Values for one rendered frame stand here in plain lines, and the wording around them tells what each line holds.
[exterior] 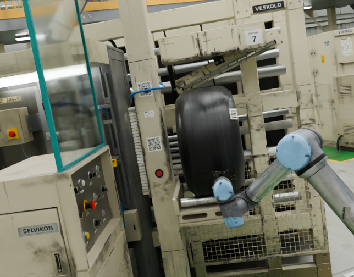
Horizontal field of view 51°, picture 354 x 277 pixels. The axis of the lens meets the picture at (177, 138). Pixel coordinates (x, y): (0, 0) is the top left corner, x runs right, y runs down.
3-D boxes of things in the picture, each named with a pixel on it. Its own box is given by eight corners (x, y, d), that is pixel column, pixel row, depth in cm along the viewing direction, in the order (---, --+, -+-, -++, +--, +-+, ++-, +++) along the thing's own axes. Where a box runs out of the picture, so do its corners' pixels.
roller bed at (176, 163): (161, 183, 239) (153, 138, 235) (163, 177, 254) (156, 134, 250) (191, 179, 237) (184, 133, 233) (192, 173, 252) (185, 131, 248)
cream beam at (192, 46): (161, 64, 214) (157, 38, 212) (166, 66, 239) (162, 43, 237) (267, 46, 208) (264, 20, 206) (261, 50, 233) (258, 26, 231)
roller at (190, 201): (178, 197, 195) (180, 204, 197) (178, 202, 191) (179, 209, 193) (245, 188, 191) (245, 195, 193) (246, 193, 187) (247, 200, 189)
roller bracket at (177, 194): (175, 216, 189) (171, 198, 188) (180, 193, 228) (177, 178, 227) (181, 216, 189) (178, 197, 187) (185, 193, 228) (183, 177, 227)
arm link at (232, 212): (252, 217, 152) (243, 192, 152) (239, 228, 143) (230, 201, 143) (236, 220, 157) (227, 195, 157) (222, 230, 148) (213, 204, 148)
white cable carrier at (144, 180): (143, 194, 201) (127, 107, 195) (144, 192, 206) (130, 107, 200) (151, 193, 201) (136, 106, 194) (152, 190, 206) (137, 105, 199)
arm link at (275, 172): (314, 116, 139) (236, 192, 166) (304, 121, 131) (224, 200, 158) (337, 138, 136) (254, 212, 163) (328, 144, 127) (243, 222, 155)
